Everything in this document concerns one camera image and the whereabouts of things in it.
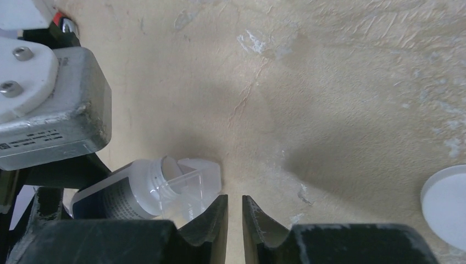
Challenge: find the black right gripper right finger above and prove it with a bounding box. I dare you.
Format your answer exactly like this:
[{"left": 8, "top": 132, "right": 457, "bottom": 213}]
[{"left": 242, "top": 195, "right": 438, "bottom": 263}]

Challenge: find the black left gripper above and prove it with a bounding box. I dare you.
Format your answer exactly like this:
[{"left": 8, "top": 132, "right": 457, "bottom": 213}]
[{"left": 1, "top": 153, "right": 111, "bottom": 263}]

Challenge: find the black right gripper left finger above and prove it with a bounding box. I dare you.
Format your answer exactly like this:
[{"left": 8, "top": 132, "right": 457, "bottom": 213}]
[{"left": 7, "top": 195, "right": 228, "bottom": 263}]

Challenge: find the clear plastic pill organizer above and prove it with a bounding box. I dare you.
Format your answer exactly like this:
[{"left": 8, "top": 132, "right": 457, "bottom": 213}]
[{"left": 157, "top": 157, "right": 222, "bottom": 227}]

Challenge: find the white capped dark pill bottle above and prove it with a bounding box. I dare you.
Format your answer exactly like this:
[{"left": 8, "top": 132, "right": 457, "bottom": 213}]
[{"left": 69, "top": 156, "right": 183, "bottom": 219}]

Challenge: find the red handled adjustable wrench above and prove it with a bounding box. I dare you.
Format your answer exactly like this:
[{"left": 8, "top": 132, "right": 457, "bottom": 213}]
[{"left": 53, "top": 12, "right": 80, "bottom": 38}]

